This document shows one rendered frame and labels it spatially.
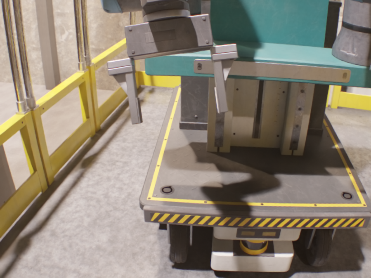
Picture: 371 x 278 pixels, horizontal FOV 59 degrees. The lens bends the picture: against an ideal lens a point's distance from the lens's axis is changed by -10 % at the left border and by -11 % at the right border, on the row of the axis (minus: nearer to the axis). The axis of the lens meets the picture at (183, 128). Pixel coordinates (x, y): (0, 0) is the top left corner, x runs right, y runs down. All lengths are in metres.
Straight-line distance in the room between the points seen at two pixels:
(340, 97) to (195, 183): 1.62
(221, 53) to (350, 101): 2.04
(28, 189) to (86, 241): 0.35
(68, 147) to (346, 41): 1.35
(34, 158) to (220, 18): 0.97
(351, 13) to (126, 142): 1.37
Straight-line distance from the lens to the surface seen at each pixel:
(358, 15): 0.97
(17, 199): 1.52
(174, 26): 0.55
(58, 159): 1.74
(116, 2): 0.86
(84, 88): 1.91
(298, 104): 1.19
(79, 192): 1.64
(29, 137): 1.53
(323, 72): 0.95
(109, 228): 1.43
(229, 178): 1.13
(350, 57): 0.98
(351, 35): 0.99
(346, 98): 2.53
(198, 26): 0.55
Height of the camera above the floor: 0.98
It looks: 28 degrees down
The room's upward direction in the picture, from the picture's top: straight up
